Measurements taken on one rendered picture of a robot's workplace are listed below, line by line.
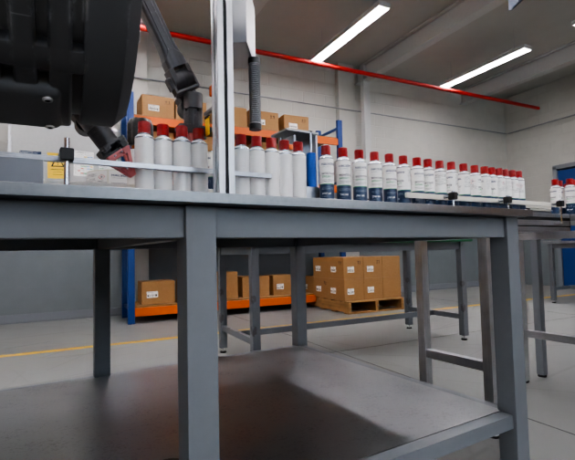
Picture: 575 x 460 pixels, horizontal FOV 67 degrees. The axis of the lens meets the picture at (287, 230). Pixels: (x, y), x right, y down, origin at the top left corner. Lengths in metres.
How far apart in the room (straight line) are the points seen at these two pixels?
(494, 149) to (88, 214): 9.14
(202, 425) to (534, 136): 9.09
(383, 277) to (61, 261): 3.80
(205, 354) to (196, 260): 0.17
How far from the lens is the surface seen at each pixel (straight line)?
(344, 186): 1.55
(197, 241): 0.83
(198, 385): 0.86
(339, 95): 7.23
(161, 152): 1.27
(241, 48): 1.32
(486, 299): 1.85
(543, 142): 9.48
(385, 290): 5.42
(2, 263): 5.76
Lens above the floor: 0.72
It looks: 3 degrees up
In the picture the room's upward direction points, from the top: 1 degrees counter-clockwise
